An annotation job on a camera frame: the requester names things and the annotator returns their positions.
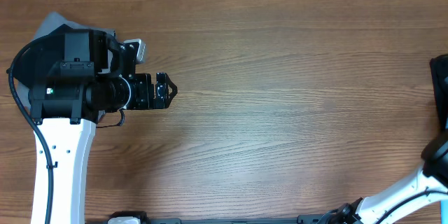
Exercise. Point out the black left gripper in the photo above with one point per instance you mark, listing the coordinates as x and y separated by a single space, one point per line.
162 101

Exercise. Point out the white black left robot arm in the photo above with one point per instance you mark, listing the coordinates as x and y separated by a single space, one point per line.
62 83

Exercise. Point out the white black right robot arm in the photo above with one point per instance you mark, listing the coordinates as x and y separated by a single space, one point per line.
427 184

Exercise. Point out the grey folded garment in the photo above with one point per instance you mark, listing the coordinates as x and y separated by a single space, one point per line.
52 21

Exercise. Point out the black garment pile at right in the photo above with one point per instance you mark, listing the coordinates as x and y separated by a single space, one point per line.
438 69

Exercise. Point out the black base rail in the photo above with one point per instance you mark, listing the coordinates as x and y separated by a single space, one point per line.
141 217

